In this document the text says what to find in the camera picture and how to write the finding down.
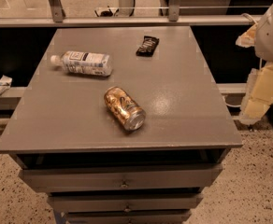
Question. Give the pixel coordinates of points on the orange soda can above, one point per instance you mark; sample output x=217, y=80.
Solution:
x=127, y=111

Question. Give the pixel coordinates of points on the clear plastic water bottle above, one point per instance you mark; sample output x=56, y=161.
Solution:
x=85, y=63

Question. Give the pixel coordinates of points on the grey drawer cabinet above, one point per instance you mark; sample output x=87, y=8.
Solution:
x=136, y=147

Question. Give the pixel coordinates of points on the grey metal railing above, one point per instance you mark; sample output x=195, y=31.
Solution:
x=101, y=13

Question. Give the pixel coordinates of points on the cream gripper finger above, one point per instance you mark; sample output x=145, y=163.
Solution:
x=247, y=39
x=259, y=95

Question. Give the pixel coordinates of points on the black snack bar wrapper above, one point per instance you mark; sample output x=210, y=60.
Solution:
x=148, y=46

